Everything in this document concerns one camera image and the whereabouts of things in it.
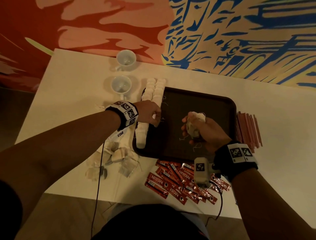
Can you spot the person's right hand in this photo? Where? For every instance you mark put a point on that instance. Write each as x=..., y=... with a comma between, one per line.
x=212, y=133

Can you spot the person's left hand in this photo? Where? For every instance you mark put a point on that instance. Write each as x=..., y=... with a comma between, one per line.
x=147, y=111

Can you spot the bunch of tea bags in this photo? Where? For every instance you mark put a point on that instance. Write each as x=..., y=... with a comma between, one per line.
x=193, y=126

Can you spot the row of tea bags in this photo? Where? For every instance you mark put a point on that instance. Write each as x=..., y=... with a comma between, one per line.
x=143, y=133

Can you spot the dark brown tray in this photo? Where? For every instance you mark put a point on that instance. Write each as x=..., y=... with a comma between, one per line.
x=197, y=104

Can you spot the pile of white tea bags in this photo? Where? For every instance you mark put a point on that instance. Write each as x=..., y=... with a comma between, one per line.
x=121, y=156

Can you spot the pile of red Nescafe sachets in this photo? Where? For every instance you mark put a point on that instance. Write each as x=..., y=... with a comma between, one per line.
x=173, y=185

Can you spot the person's left forearm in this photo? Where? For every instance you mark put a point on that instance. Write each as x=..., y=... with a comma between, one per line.
x=54, y=158

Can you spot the person's right forearm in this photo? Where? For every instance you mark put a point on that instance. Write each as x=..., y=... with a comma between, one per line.
x=271, y=207

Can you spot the person's black shirt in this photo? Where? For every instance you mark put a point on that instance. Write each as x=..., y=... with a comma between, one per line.
x=148, y=225

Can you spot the black marker wristband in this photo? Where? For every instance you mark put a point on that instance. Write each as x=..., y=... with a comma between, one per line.
x=123, y=114
x=236, y=159

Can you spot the small white cup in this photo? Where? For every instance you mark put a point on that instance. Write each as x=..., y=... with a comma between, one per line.
x=121, y=85
x=126, y=58

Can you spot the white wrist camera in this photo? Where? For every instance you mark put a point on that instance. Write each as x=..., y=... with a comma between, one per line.
x=202, y=169
x=120, y=134

